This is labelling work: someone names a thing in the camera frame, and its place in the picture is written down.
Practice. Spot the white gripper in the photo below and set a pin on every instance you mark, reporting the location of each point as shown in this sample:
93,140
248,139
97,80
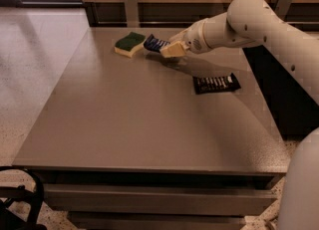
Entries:
193,39

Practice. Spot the blue rxbar blueberry wrapper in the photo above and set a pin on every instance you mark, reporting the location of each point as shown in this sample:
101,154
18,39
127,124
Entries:
154,44

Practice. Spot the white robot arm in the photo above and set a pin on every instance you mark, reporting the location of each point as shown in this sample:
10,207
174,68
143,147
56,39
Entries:
254,23

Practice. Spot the green and yellow sponge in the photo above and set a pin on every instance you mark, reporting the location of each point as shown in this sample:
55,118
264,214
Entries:
130,44

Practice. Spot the black rxbar wrapper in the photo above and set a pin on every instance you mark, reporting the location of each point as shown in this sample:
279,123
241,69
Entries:
221,84

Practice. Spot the grey upper drawer front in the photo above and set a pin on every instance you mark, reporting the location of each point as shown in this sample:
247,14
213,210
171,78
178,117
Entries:
158,200

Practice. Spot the grey drawer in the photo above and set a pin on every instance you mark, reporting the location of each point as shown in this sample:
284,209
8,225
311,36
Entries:
130,221
158,200

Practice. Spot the grey lower drawer front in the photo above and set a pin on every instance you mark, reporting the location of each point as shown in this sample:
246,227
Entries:
130,221

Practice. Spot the left metal bracket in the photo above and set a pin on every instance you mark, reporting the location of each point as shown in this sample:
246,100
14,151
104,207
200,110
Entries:
132,13

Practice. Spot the metal bracket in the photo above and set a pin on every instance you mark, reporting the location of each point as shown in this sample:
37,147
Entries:
132,13
281,7

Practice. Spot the right metal bracket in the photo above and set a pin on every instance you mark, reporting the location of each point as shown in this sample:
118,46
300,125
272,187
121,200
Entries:
281,7

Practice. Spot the black chair frame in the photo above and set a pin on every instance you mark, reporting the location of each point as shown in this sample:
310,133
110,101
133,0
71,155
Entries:
11,221

